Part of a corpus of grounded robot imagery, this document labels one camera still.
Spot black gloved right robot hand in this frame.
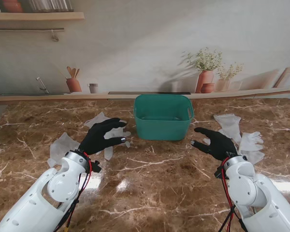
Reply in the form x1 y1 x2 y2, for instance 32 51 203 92
190 127 239 162

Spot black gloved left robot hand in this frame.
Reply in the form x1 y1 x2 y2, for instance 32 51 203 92
78 117 128 156

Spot teal plastic basket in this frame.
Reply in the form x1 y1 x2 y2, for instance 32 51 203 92
133 94 194 142

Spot long wooden ledge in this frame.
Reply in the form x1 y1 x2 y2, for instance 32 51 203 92
0 85 290 106

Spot terracotta utensil pot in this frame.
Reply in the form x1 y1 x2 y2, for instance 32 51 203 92
65 66 83 93

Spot small round terracotta pot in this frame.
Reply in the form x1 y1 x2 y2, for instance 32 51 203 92
200 83 215 94

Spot glass vase with flowers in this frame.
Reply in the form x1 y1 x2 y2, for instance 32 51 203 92
215 62 244 92

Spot tall terracotta vase with plant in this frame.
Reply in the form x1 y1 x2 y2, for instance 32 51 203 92
181 47 223 94

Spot metal faucet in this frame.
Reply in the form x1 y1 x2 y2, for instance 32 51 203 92
36 76 50 94

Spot row of glass jars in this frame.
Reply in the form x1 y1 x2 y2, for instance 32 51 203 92
29 0 74 13

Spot terracotta pot on shelf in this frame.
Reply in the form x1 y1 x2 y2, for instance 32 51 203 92
2 0 23 13

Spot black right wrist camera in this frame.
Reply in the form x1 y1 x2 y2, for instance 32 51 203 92
214 169 229 180

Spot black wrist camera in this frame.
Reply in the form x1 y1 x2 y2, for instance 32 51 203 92
214 169 229 180
88 160 102 174

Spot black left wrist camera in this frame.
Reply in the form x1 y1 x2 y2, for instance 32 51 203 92
88 160 102 174

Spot red black right arm cables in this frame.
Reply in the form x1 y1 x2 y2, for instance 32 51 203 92
217 158 247 232

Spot red black arm cables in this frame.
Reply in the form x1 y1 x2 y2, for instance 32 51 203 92
217 158 247 232
54 151 92 232

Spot red black left arm cables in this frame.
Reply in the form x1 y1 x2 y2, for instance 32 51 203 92
54 151 92 232

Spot metal wall rail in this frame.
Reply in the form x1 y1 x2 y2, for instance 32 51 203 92
0 28 65 31

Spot wooden wall shelf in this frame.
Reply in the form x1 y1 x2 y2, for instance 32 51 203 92
0 12 85 21

